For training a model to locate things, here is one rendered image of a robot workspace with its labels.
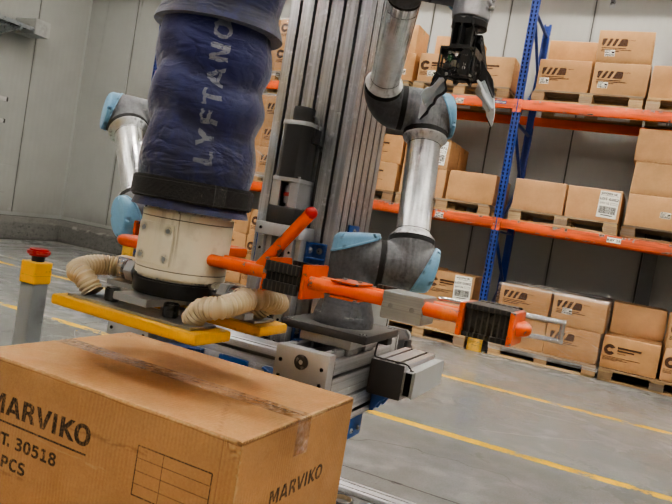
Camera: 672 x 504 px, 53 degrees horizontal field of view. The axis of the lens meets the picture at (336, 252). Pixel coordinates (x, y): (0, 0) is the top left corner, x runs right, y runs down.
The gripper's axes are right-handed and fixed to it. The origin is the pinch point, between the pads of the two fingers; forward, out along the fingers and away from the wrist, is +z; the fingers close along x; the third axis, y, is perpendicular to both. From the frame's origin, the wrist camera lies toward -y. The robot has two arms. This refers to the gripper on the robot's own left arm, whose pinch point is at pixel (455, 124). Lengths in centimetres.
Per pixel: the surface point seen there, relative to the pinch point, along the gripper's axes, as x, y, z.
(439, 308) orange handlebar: 12.5, 34.2, 33.6
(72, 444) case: -42, 48, 68
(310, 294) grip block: -10.7, 31.5, 36.2
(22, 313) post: -134, -19, 69
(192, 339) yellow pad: -24, 44, 46
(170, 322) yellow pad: -30, 42, 45
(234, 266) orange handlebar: -26, 33, 34
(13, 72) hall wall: -956, -664, -126
